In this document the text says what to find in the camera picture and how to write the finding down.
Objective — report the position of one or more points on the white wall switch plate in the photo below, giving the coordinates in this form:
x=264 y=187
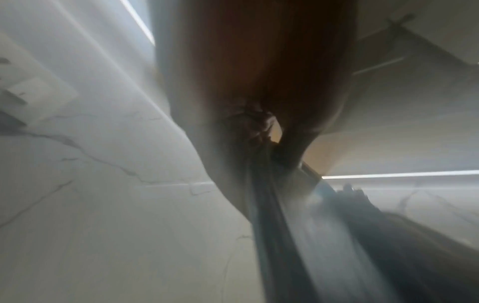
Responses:
x=33 y=88

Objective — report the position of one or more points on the beige wall cabinet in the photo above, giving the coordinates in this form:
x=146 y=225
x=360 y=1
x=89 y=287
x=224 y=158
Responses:
x=408 y=88

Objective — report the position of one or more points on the grey blue cloth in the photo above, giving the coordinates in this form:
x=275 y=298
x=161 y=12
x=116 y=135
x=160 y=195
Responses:
x=299 y=242

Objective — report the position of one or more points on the white light strip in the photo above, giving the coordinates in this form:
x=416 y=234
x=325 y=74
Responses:
x=140 y=20
x=400 y=174

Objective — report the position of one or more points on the person's left hand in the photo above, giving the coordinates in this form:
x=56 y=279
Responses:
x=232 y=59

